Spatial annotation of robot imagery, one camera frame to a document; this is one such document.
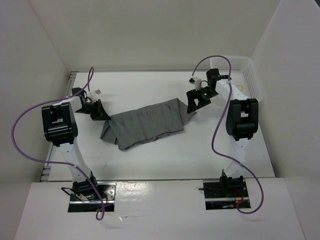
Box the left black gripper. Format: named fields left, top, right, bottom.
left=74, top=99, right=110, bottom=121

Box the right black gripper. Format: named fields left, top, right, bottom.
left=186, top=86, right=219, bottom=114

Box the grey pleated skirt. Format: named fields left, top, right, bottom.
left=100, top=98, right=197, bottom=151

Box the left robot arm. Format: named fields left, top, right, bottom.
left=41, top=89, right=111, bottom=200

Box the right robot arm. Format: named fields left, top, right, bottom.
left=186, top=68, right=259, bottom=197

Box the orange rubber band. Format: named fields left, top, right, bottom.
left=236, top=85, right=244, bottom=91

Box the white plastic basket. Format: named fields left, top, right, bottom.
left=210, top=55, right=263, bottom=102

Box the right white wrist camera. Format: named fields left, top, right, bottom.
left=189, top=77, right=202, bottom=90

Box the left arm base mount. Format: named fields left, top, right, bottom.
left=61, top=181, right=118, bottom=213

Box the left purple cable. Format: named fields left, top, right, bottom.
left=10, top=66, right=113, bottom=221

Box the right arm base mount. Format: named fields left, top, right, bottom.
left=199, top=178, right=251, bottom=210

